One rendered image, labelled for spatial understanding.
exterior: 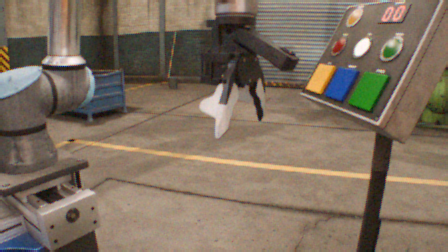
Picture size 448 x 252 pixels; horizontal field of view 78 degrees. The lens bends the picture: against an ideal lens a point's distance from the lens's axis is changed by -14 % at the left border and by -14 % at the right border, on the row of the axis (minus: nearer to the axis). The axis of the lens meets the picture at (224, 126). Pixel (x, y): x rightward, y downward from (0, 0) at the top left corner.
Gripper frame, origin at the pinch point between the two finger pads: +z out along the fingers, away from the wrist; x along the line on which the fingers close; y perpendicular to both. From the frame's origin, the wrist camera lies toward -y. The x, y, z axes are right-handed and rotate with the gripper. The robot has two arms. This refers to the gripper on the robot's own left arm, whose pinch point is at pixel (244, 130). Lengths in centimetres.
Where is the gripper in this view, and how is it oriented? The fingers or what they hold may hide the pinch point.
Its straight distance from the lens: 57.7
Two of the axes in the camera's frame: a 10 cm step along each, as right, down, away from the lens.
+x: -5.6, 2.1, -8.0
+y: -8.3, -1.4, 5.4
